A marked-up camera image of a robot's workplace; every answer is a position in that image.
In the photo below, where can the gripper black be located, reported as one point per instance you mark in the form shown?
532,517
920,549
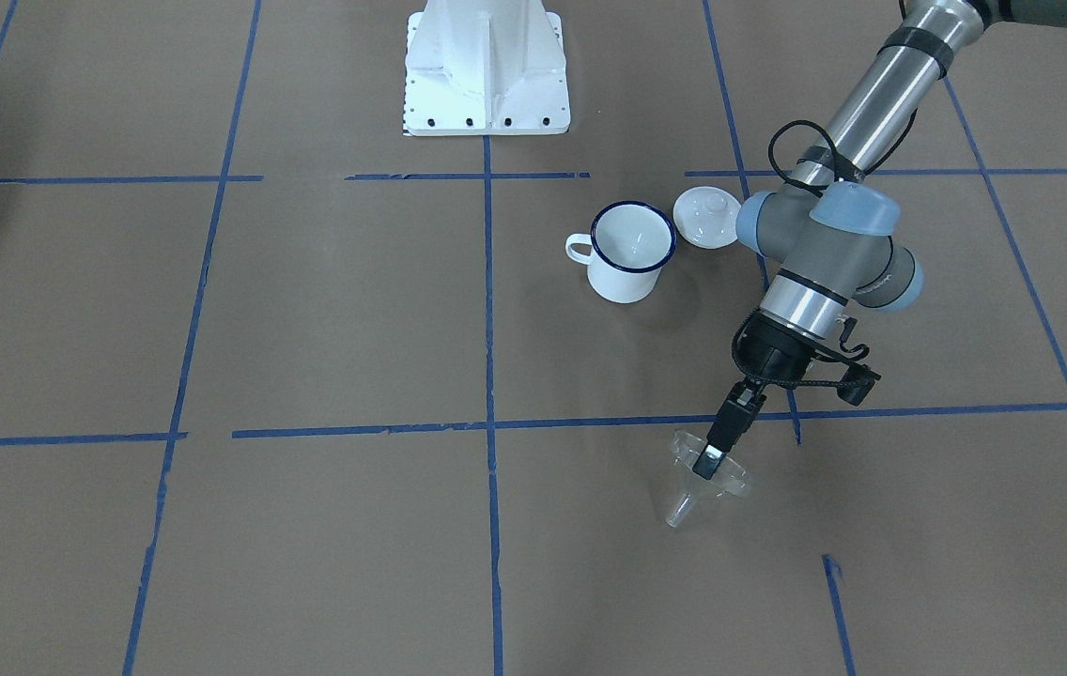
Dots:
767,357

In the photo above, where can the clear glass funnel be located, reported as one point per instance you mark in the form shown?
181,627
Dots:
698,483

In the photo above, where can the white ceramic lid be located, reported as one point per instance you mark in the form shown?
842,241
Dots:
706,217

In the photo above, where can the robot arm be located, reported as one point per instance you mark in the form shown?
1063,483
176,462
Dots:
831,234

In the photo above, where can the white enamel mug blue rim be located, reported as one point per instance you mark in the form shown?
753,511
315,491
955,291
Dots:
626,248

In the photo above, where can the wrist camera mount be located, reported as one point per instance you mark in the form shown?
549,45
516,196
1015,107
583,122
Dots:
858,380

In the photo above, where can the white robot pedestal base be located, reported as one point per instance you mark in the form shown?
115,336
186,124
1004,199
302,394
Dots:
485,67

